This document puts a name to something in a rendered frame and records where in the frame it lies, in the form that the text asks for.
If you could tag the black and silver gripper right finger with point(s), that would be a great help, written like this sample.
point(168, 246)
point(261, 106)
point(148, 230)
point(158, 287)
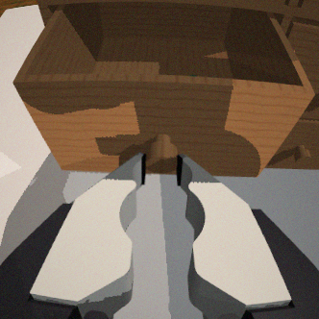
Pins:
point(241, 262)

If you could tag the brown wooden chest of drawers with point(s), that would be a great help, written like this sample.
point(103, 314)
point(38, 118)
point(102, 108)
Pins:
point(283, 14)

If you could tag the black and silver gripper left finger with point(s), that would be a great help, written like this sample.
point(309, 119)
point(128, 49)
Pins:
point(80, 258)

